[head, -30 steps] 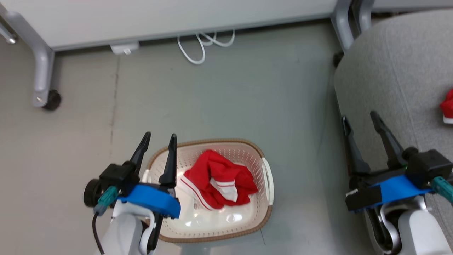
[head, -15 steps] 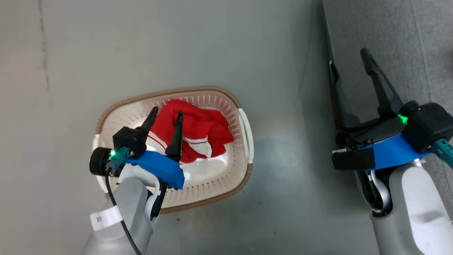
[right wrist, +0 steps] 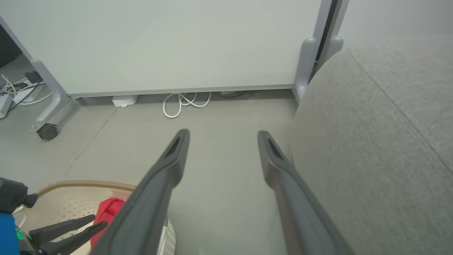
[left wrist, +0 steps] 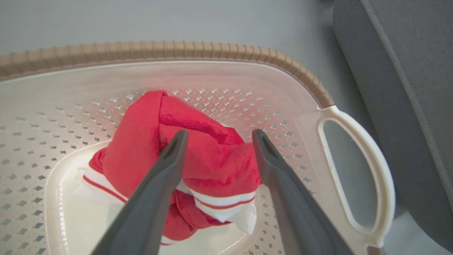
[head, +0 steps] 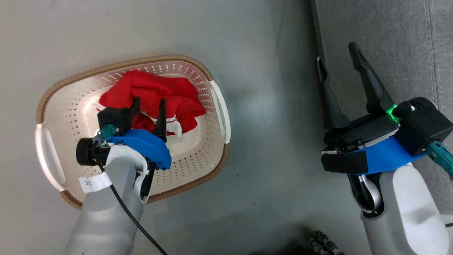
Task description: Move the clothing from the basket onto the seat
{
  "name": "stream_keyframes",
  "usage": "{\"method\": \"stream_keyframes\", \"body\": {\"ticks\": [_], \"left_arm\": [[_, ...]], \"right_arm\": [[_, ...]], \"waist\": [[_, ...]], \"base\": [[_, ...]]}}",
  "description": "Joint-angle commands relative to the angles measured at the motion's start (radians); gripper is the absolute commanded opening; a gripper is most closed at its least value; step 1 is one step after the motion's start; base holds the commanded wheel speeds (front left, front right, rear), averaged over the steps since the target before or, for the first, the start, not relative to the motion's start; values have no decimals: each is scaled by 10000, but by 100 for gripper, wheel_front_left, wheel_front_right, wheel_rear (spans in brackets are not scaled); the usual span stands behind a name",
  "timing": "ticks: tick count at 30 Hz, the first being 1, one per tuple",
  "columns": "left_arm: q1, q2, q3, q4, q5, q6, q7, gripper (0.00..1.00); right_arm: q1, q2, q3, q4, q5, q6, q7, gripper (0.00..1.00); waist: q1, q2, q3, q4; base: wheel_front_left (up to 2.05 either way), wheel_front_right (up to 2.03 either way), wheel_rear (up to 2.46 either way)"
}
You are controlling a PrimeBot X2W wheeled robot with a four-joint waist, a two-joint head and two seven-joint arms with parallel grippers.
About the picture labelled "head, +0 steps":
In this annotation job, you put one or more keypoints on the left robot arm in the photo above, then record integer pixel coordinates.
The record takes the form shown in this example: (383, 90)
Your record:
(106, 219)

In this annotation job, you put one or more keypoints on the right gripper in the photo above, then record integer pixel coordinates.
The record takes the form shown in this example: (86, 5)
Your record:
(364, 132)

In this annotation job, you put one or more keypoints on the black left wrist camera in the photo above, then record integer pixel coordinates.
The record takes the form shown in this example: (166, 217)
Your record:
(113, 118)

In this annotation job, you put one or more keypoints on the white paper label tag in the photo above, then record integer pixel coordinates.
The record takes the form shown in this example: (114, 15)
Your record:
(93, 183)

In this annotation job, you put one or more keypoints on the beige perforated laundry basket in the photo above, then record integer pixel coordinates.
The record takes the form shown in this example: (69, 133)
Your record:
(70, 117)

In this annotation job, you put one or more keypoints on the red and white garment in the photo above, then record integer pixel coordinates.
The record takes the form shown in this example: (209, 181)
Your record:
(155, 88)

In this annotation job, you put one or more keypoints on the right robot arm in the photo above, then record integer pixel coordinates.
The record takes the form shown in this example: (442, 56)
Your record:
(407, 212)

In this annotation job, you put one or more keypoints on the grey fabric sofa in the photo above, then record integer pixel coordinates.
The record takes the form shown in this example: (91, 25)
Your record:
(400, 42)

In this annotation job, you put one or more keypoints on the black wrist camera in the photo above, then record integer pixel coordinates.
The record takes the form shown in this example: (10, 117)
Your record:
(113, 118)
(424, 124)

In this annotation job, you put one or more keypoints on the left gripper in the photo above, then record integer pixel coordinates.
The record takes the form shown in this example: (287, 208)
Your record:
(88, 152)

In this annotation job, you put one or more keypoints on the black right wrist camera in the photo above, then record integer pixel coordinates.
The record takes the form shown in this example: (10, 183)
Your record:
(424, 124)

